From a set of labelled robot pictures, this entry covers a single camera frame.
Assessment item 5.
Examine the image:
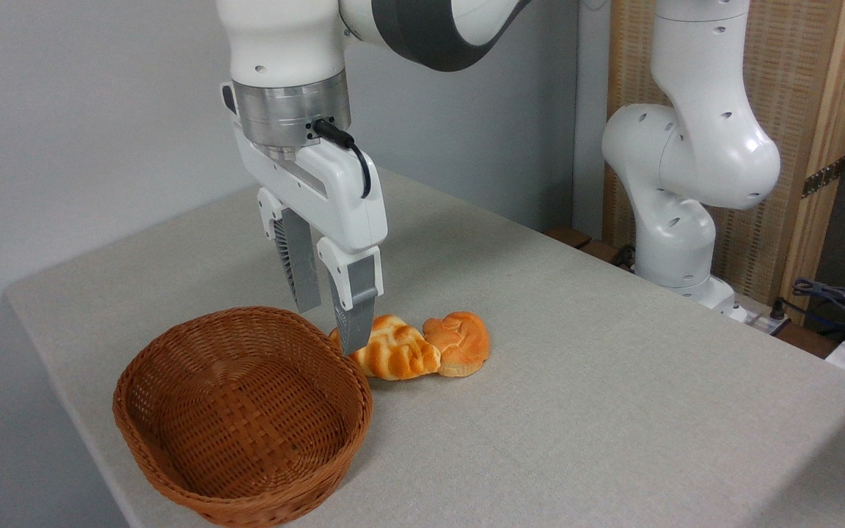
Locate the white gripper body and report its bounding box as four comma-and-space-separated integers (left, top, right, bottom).
231, 120, 389, 255

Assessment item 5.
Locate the gray gripper finger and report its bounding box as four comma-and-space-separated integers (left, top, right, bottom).
257, 187, 321, 315
317, 236, 384, 358

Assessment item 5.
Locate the striped golden bread loaf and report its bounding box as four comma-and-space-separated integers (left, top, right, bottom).
329, 315, 442, 382

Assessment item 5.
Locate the round orange bread roll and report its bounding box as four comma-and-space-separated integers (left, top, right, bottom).
422, 311, 491, 378

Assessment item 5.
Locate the brown woven wicker basket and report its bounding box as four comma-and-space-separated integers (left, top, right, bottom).
112, 306, 374, 528

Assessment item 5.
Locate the white power strip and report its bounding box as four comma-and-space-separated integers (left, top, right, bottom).
729, 293, 791, 337

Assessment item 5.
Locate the wooden woven screen panel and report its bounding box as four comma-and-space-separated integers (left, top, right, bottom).
602, 0, 845, 325

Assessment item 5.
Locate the dark metal screen hinge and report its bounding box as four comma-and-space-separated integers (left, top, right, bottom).
801, 155, 845, 199

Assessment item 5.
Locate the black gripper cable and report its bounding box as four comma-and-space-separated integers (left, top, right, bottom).
312, 118, 373, 199

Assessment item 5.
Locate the blue-gray cable bundle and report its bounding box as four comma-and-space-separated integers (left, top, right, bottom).
791, 277, 845, 345

